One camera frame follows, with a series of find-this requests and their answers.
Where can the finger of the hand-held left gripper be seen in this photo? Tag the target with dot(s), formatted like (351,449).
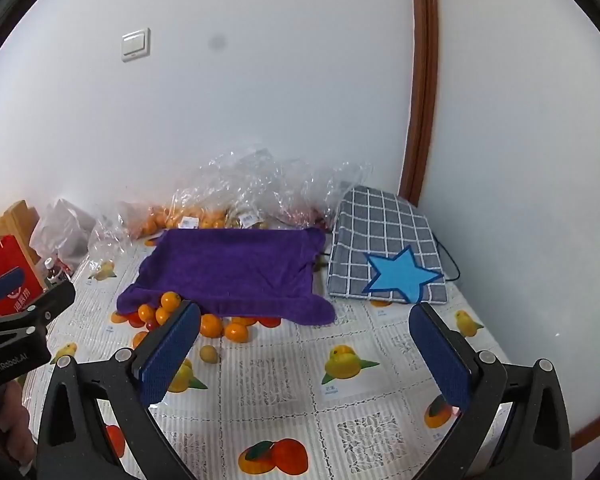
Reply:
(5,280)
(45,305)

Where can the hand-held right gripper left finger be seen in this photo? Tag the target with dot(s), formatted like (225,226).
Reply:
(172,355)

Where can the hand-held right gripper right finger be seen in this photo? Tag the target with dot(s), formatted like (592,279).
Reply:
(440,355)

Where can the small yellow-green fruit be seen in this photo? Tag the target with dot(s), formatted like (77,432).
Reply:
(209,353)

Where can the person's left hand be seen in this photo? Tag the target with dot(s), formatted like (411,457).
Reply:
(15,425)

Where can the red paper bag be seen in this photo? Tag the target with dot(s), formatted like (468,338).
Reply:
(10,260)

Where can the small bottle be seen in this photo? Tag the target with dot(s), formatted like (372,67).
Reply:
(55,270)

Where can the pile of loose oranges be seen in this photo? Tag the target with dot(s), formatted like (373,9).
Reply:
(148,313)

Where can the white plastic bag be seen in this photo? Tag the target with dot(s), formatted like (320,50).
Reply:
(60,230)

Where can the small clear plastic bag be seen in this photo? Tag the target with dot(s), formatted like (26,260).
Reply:
(105,242)

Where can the purple towel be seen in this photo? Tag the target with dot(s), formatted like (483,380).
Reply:
(230,270)

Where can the fruit print tablecloth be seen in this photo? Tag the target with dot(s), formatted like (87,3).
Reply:
(290,360)

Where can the clear bag of oranges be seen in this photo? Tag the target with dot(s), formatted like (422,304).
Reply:
(170,220)

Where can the grey checked cushion blue star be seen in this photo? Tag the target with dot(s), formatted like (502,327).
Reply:
(380,230)

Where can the clear bag of yellow fruit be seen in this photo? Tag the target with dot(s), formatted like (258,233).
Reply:
(247,200)

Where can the clear bag of red fruit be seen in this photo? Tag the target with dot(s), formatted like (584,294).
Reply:
(310,200)

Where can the white light switch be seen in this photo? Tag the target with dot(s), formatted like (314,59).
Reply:
(135,45)

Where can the brown wooden door frame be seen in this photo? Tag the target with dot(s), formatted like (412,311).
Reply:
(422,85)

